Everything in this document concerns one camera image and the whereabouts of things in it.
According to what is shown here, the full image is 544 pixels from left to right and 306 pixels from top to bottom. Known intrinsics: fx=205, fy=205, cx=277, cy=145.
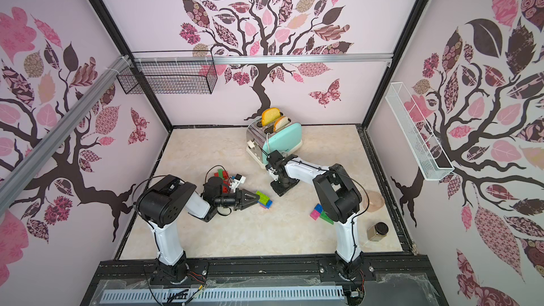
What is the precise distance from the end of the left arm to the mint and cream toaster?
0.17 m

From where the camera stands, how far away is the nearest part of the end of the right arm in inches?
28.0

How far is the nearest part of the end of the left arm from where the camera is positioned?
0.82 m

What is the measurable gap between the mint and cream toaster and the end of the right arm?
0.10 m

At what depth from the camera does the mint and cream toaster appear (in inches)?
36.4
